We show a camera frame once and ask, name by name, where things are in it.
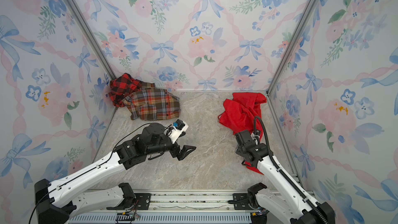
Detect left corner aluminium post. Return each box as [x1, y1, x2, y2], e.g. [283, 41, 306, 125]
[64, 0, 116, 79]

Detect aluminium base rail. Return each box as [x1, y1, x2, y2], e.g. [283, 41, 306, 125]
[69, 190, 280, 224]

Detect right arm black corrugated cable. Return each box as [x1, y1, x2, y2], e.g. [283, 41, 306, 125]
[253, 116, 329, 224]

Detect brown multicolour plaid shirt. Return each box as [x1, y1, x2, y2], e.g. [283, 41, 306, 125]
[122, 83, 181, 121]

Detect red black checked cloth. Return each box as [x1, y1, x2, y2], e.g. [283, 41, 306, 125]
[108, 73, 143, 107]

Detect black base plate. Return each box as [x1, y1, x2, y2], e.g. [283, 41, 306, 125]
[231, 193, 259, 210]
[107, 192, 152, 211]

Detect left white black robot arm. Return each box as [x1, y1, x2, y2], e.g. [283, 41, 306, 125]
[32, 119, 196, 224]

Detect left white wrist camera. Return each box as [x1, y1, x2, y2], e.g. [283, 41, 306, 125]
[168, 119, 189, 144]

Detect right corner aluminium post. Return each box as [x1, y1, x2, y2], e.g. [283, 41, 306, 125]
[266, 0, 318, 96]

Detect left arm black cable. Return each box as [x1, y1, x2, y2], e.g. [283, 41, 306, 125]
[28, 122, 175, 224]

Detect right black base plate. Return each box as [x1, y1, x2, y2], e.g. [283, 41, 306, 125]
[231, 193, 259, 210]

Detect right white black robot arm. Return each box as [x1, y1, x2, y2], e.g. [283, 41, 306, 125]
[235, 130, 336, 224]

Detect corner aluminium post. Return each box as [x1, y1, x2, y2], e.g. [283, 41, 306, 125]
[64, 0, 116, 79]
[266, 0, 318, 96]

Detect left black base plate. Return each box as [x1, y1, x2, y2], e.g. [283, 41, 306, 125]
[107, 192, 152, 211]

